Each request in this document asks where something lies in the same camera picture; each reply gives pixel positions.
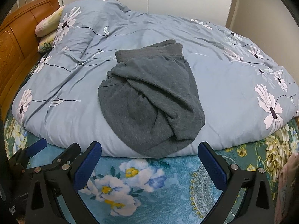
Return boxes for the grey sweatpants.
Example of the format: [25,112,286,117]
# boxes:
[98,39,205,159]

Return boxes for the pink folded garment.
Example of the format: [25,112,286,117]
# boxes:
[274,154,298,223]

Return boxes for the orange wooden headboard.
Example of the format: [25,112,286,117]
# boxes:
[1,0,60,120]

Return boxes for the lower yellow floral pillow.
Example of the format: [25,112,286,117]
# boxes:
[38,31,57,54]

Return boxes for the light blue floral duvet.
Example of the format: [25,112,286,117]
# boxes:
[12,0,298,158]

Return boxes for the beige door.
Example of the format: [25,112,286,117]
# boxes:
[226,0,298,81]

